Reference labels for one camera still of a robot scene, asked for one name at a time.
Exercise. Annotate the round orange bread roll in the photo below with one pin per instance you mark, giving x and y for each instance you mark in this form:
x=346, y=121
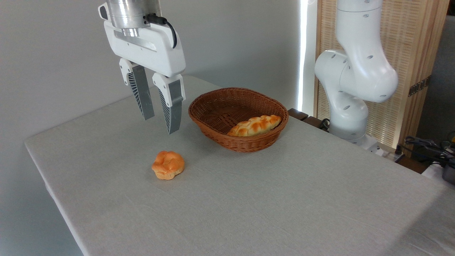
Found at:
x=167, y=164

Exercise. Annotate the black metal screen hinge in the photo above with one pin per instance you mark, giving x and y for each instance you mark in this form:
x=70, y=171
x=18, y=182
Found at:
x=419, y=86

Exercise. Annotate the long braided bread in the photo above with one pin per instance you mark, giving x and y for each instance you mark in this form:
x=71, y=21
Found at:
x=254, y=125

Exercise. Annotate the wooden bamboo folding screen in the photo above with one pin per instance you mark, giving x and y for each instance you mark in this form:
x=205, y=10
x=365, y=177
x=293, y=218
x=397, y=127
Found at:
x=405, y=35

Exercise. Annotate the dark wooden side table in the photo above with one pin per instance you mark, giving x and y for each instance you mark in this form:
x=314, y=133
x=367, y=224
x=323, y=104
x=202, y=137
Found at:
x=302, y=117

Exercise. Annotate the brown wicker basket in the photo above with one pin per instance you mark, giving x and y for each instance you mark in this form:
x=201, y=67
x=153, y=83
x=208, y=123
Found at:
x=209, y=104

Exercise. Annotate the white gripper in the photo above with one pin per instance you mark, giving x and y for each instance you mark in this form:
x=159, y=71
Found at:
x=156, y=49

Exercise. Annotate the white tablecloth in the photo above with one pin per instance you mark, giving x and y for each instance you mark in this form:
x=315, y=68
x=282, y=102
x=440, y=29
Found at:
x=249, y=199

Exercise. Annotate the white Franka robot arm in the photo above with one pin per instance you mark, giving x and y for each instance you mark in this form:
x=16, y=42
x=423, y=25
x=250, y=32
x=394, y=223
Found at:
x=357, y=71

